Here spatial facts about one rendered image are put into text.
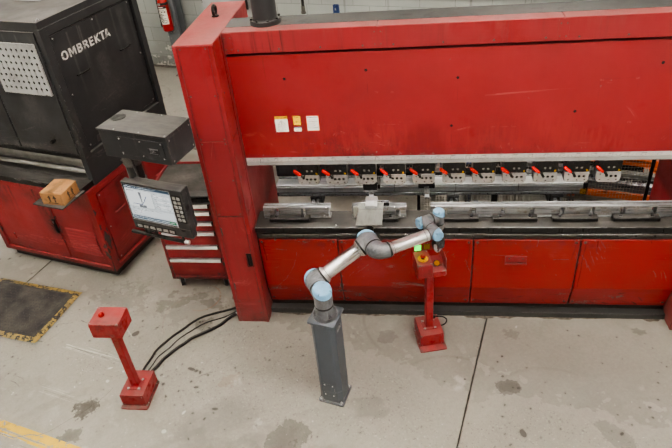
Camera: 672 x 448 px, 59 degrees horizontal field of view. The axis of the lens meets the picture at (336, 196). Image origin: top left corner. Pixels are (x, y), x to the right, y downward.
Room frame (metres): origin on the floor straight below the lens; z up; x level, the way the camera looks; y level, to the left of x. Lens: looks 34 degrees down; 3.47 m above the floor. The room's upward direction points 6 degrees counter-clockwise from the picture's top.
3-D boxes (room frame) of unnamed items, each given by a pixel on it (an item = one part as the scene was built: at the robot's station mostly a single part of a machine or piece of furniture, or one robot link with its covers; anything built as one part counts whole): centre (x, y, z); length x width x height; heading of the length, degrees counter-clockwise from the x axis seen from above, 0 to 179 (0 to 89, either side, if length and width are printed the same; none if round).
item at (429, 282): (3.10, -0.59, 0.39); 0.05 x 0.05 x 0.54; 4
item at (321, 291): (2.66, 0.14, 0.94); 0.13 x 0.12 x 0.14; 19
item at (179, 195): (3.09, 1.08, 1.42); 0.45 x 0.12 x 0.36; 65
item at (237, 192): (3.84, 0.69, 1.15); 0.85 x 0.25 x 2.30; 171
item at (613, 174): (3.25, -1.80, 1.26); 0.15 x 0.09 x 0.17; 81
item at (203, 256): (4.10, 1.18, 0.50); 0.50 x 0.50 x 1.00; 81
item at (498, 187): (3.74, -0.69, 0.93); 2.30 x 0.14 x 0.10; 81
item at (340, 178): (3.54, -0.03, 1.26); 0.15 x 0.09 x 0.17; 81
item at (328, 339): (2.66, 0.14, 0.39); 0.18 x 0.18 x 0.77; 66
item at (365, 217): (3.36, -0.22, 1.00); 0.26 x 0.18 x 0.01; 171
